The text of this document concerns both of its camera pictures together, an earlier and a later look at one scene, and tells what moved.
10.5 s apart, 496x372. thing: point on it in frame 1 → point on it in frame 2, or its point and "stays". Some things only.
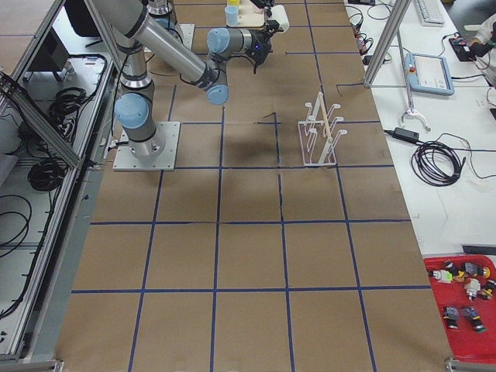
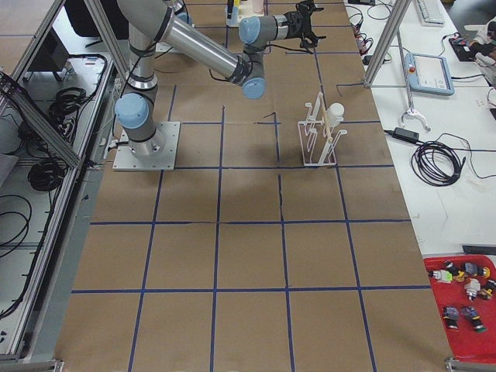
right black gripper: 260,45 → 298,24
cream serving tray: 249,15 stays
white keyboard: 431,13 stays
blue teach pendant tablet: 428,74 stays
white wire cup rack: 318,141 stays
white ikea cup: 278,12 → 335,114
